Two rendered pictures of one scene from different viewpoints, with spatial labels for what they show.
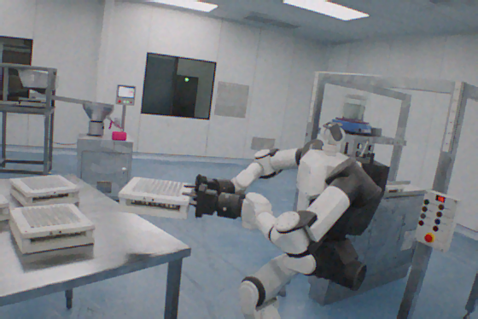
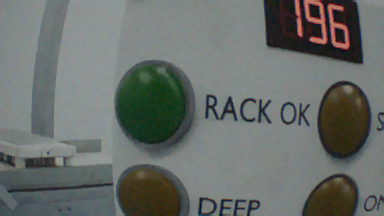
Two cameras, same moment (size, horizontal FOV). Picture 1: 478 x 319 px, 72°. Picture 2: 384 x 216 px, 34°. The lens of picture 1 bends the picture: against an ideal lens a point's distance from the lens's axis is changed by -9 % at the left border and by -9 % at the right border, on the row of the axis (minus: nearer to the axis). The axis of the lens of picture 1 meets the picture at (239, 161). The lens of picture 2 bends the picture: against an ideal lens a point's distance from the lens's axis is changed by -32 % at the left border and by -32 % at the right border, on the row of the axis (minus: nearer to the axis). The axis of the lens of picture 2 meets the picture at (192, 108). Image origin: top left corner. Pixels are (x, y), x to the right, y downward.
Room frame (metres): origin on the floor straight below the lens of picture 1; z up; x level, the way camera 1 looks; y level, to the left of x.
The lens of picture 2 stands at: (1.34, -0.78, 1.08)
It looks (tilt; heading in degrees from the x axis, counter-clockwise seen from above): 3 degrees down; 330
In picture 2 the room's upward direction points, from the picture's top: 3 degrees clockwise
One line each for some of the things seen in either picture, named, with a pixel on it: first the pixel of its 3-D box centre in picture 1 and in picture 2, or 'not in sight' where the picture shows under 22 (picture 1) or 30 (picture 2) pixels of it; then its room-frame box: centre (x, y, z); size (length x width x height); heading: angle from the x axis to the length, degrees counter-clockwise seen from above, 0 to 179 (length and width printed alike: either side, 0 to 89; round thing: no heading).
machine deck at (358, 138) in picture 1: (361, 136); not in sight; (2.52, -0.83, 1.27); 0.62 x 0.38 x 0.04; 124
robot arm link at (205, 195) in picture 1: (213, 203); not in sight; (1.25, 0.07, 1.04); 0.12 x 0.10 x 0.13; 87
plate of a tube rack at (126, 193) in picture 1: (158, 190); not in sight; (1.30, 0.29, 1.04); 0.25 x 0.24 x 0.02; 5
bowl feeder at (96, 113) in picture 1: (102, 119); not in sight; (4.13, 1.68, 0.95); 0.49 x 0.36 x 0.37; 114
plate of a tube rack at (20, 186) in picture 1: (44, 185); not in sight; (1.49, 0.87, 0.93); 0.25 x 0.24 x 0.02; 51
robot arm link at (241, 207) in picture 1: (245, 210); not in sight; (1.25, -0.04, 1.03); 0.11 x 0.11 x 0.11; 87
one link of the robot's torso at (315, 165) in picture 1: (337, 189); not in sight; (1.36, -0.40, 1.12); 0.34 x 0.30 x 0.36; 5
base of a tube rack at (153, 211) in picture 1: (157, 202); not in sight; (1.30, 0.29, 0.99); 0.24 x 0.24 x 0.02; 5
